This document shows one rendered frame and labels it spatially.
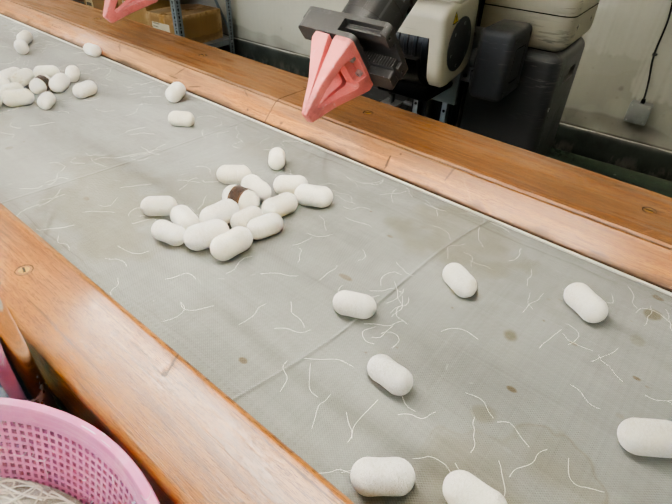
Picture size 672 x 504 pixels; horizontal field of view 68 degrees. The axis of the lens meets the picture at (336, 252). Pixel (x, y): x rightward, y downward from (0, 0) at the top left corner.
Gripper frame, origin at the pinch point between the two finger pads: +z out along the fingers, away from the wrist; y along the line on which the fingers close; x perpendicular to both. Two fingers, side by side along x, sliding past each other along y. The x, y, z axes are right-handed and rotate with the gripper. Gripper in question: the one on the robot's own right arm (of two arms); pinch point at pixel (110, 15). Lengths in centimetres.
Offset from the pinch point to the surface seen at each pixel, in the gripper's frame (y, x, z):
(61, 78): 3.5, -2.6, 11.8
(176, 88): 17.3, 2.8, 5.2
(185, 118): 25.0, 0.4, 8.8
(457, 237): 60, 3, 7
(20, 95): 5.3, -6.4, 16.7
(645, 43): 37, 151, -128
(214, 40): -187, 158, -75
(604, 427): 76, -5, 16
